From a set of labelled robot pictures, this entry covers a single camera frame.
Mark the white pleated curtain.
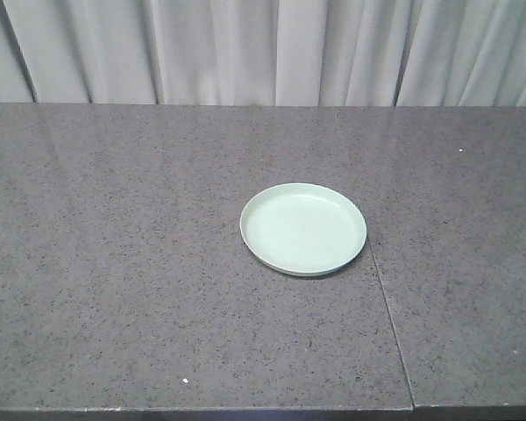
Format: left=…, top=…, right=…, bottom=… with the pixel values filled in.
left=0, top=1, right=526, bottom=106

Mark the light green round plate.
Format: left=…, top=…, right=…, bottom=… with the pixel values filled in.
left=239, top=182, right=367, bottom=277

